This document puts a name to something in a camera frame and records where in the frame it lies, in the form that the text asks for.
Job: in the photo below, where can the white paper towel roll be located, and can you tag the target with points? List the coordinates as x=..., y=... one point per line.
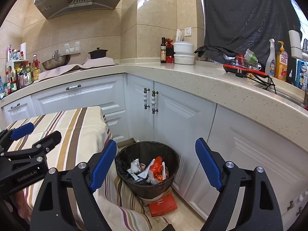
x=23, y=50

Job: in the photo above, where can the steel wok pan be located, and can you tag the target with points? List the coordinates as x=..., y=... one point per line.
x=56, y=61

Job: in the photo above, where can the silver foil wrapper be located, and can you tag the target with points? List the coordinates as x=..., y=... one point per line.
x=136, y=166

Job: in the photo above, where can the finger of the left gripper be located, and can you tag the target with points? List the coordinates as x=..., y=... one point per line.
x=9, y=136
x=42, y=147

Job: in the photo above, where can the orange red box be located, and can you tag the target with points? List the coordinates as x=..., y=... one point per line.
x=163, y=206

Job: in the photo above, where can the black trash bin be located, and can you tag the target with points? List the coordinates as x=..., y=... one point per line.
x=146, y=151

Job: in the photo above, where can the white water filter faucet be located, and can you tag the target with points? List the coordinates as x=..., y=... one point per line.
x=295, y=45

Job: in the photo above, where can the white plastic bag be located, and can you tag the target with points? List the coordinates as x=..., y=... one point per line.
x=151, y=179

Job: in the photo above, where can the dark sauce bottle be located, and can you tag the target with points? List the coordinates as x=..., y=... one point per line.
x=163, y=48

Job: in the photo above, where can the striped tablecloth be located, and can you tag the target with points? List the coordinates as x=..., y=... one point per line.
x=85, y=132

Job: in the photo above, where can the beige stove cover cloth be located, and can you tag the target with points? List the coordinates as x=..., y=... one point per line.
x=90, y=63

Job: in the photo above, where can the blue cleaner bottle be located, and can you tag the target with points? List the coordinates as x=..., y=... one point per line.
x=301, y=75

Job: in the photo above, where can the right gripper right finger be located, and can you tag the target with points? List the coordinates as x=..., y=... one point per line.
x=260, y=209

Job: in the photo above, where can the red packet by bottle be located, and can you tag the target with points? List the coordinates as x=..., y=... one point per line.
x=169, y=51

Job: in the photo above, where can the white stacked bowls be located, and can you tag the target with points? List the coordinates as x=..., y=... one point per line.
x=184, y=53

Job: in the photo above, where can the red power strip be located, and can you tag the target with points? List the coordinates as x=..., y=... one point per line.
x=242, y=72

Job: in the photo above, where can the black curtain cloth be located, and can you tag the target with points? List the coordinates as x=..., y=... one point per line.
x=234, y=26

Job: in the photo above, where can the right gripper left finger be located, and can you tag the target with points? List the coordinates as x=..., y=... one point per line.
x=52, y=209

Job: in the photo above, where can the yellow cooking oil bottle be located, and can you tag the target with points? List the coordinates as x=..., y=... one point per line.
x=35, y=69

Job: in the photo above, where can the blue white snack bag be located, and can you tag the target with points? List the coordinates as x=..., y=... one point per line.
x=2, y=89

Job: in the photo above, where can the yellow dish soap bottle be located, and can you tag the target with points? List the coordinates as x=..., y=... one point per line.
x=281, y=63

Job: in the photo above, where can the orange plastic bag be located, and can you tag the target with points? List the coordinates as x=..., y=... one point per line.
x=156, y=169

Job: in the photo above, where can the person's left hand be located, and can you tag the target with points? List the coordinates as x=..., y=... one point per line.
x=22, y=205

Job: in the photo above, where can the white wall socket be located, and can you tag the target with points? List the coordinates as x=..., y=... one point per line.
x=188, y=31

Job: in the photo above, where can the black pot with lid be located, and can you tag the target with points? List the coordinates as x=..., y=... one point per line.
x=98, y=53

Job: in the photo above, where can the white spice rack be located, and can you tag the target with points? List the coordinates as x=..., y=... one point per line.
x=17, y=70

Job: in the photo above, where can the white spray bottle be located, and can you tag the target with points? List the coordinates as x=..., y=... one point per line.
x=270, y=67

